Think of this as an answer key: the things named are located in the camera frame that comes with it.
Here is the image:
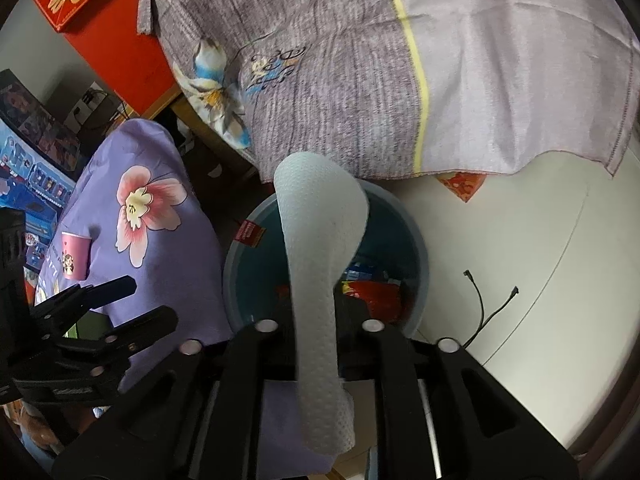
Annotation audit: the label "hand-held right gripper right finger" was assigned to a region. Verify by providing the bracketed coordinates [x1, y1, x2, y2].
[345, 319, 581, 480]

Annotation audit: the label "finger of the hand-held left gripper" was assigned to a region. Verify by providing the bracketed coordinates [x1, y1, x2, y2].
[35, 276, 138, 322]
[54, 306, 179, 377]

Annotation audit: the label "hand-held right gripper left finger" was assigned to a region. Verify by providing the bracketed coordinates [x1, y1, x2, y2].
[52, 319, 301, 480]

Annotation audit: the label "white paper towel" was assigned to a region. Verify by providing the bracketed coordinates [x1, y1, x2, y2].
[274, 152, 370, 456]

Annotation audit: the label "blue plastic trash bin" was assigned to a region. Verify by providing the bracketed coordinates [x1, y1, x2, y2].
[222, 180, 431, 346]

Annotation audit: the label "pink paper cup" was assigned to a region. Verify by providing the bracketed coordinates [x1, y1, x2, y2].
[60, 231, 92, 281]

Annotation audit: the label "purple floral blanket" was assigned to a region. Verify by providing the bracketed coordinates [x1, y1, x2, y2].
[20, 119, 351, 480]

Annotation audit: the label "red snack wrapper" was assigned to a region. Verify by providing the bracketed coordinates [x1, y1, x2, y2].
[342, 280, 403, 321]

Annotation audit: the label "blue snack wrapper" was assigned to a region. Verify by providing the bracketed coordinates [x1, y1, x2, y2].
[345, 260, 388, 283]

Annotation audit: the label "blue printed toy box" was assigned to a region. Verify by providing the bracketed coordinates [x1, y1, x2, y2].
[0, 70, 86, 271]

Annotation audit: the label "red patterned packet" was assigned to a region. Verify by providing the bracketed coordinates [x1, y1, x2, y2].
[435, 171, 488, 204]

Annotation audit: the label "red mat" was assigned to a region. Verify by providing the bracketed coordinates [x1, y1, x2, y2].
[65, 0, 181, 118]

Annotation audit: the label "grey floral bedsheet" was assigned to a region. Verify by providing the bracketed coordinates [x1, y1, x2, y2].
[137, 0, 640, 181]

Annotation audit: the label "black cable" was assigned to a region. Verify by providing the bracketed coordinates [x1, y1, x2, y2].
[460, 270, 520, 350]

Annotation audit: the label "wooden bed frame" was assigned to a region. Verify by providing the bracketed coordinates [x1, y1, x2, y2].
[170, 92, 261, 183]

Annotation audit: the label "black power cords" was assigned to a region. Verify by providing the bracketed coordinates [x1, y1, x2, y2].
[65, 87, 128, 131]

